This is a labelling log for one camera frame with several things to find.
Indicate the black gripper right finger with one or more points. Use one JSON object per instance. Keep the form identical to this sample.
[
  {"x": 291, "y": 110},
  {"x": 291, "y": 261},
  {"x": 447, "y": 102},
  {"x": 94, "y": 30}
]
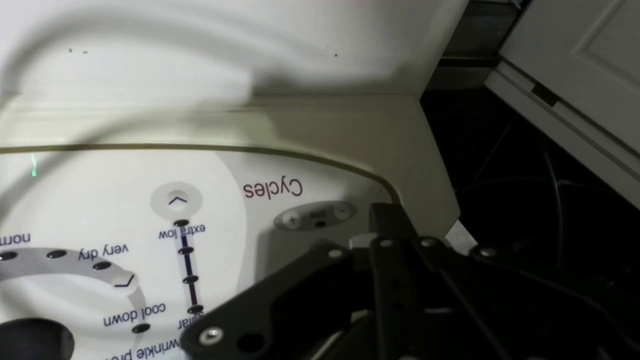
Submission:
[{"x": 507, "y": 307}]

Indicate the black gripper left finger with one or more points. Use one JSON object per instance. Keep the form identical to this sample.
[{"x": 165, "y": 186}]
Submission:
[{"x": 292, "y": 301}]

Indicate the grey oval panel button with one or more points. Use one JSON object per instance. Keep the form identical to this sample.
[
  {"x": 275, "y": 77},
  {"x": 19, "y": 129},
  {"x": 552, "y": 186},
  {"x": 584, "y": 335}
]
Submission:
[{"x": 313, "y": 217}]

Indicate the white cabinet door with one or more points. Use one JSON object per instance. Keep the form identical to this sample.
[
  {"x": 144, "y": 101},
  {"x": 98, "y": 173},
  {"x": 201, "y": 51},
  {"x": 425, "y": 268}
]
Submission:
[{"x": 587, "y": 66}]

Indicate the white washer with oval panel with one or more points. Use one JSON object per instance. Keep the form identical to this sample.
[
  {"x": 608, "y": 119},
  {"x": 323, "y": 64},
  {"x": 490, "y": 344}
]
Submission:
[{"x": 201, "y": 53}]

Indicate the black round control knob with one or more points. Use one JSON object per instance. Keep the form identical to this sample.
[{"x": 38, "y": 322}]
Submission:
[{"x": 31, "y": 343}]

